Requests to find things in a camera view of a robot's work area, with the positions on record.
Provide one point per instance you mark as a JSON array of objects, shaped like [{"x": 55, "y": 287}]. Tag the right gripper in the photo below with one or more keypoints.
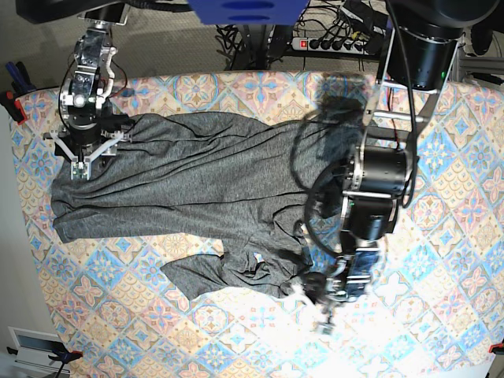
[{"x": 89, "y": 130}]

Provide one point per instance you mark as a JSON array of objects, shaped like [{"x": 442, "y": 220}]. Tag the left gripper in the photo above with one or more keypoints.
[{"x": 344, "y": 282}]

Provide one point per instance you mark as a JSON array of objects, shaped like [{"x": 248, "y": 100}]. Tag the grey t-shirt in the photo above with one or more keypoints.
[{"x": 215, "y": 175}]

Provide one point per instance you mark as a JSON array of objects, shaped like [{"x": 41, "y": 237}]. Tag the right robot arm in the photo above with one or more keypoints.
[{"x": 92, "y": 66}]

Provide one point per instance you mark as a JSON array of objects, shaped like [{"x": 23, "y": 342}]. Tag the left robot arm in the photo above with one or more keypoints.
[{"x": 379, "y": 176}]

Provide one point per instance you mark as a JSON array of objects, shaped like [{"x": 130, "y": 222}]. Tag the red black clamp left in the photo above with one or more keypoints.
[{"x": 21, "y": 85}]

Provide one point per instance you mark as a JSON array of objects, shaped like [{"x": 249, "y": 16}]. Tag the patterned tablecloth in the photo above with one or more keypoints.
[{"x": 436, "y": 304}]

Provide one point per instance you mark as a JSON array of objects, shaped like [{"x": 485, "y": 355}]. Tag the red clamp bottom right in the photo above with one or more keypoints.
[{"x": 497, "y": 349}]

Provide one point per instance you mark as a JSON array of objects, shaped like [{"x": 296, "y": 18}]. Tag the power strip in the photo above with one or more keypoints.
[{"x": 343, "y": 46}]

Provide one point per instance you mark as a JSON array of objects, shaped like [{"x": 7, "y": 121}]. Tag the red clamp bottom left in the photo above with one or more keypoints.
[{"x": 65, "y": 357}]

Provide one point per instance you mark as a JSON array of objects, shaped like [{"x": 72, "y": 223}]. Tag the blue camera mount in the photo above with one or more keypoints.
[{"x": 282, "y": 12}]

